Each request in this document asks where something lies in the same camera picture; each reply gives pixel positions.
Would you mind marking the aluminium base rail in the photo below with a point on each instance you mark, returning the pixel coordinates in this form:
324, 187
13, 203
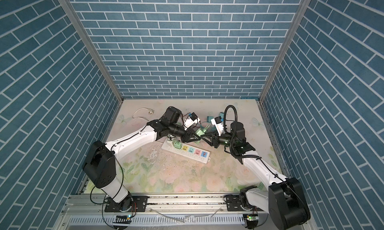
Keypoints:
161, 210

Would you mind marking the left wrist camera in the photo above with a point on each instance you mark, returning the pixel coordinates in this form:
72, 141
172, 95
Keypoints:
191, 119

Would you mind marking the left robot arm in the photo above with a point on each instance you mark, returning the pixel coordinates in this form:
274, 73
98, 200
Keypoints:
102, 158

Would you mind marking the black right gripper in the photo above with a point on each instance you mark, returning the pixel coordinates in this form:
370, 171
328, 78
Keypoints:
215, 140

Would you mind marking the white multicolour power strip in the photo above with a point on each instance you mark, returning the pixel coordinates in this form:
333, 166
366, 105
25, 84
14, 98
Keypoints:
188, 151

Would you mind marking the light green charger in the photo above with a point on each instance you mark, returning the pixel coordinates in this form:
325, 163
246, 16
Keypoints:
177, 144
202, 131

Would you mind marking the small teal charger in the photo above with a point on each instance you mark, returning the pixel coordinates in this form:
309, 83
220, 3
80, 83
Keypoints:
209, 119

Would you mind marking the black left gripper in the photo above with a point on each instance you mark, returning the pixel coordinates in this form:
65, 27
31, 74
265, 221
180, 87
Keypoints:
187, 136

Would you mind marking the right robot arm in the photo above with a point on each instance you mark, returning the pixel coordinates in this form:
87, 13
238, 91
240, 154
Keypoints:
284, 198

